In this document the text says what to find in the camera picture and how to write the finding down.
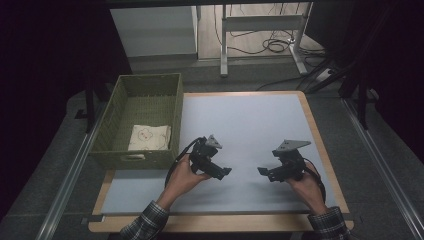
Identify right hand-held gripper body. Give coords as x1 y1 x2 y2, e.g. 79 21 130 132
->
271 138 313 183

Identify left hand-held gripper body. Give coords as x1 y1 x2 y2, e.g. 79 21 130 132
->
188 134 224 178

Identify cream printed cloth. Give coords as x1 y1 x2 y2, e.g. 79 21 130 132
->
127 124 173 152

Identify green woven basket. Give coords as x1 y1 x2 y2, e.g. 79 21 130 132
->
88 72 185 171

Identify person's left hand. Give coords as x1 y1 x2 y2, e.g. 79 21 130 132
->
155 153 213 212

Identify person's right hand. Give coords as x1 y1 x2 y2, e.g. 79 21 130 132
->
286 161 330 217

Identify wooden-edged table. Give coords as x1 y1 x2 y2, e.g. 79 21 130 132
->
87 90 355 234

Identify white power strip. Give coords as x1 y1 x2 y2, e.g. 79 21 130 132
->
314 67 335 83

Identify black stand leg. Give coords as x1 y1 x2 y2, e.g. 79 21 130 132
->
83 75 102 134
357 71 370 131

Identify white cabinet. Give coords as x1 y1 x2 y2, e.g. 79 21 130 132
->
110 5 199 59

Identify dark curtain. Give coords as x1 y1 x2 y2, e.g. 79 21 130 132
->
0 0 133 222
304 0 424 163

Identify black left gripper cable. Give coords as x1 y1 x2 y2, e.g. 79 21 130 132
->
164 136 203 188

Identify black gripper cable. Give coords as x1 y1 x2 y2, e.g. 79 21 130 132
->
164 136 203 188
302 157 328 204

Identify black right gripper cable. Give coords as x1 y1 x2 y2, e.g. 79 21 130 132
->
302 157 328 204

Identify aluminium floor rail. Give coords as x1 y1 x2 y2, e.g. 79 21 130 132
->
340 98 424 240
34 102 108 240

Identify black floor cable bundle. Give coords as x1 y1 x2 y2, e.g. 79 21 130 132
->
213 3 327 58

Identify white metal desk frame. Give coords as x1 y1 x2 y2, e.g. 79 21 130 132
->
219 2 314 79

